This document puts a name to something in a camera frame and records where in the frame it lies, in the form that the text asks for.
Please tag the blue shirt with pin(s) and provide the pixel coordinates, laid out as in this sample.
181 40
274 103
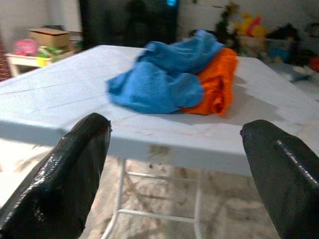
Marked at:
154 87

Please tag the black television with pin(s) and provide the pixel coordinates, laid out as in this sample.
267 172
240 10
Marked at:
112 22

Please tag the brown cardboard box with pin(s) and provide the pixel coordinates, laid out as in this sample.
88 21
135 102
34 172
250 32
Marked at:
49 37

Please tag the yellow plush bear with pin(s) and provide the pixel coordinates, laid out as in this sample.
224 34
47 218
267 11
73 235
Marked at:
251 25

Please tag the pink bag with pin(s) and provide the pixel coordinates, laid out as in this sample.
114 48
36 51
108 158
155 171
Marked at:
25 47

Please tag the green yellow toy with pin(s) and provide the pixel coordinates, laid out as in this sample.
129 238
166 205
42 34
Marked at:
49 51

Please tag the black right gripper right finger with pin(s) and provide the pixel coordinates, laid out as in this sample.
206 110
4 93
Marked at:
286 186

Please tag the small white toy table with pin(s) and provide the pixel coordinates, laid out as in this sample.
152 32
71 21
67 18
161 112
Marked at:
25 62

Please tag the white folding table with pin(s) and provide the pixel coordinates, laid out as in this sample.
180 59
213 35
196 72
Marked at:
62 82

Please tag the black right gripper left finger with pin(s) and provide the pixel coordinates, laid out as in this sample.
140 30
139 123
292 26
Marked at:
57 186

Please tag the orange cloth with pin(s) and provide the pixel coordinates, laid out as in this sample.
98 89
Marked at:
219 84

